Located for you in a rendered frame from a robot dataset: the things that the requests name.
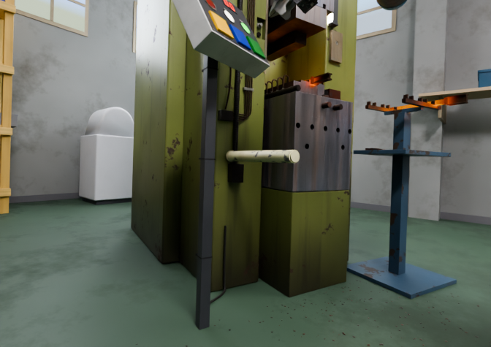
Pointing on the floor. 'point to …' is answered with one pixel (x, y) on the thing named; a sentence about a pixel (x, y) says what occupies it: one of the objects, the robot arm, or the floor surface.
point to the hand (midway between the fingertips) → (271, 12)
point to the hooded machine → (107, 158)
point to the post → (206, 193)
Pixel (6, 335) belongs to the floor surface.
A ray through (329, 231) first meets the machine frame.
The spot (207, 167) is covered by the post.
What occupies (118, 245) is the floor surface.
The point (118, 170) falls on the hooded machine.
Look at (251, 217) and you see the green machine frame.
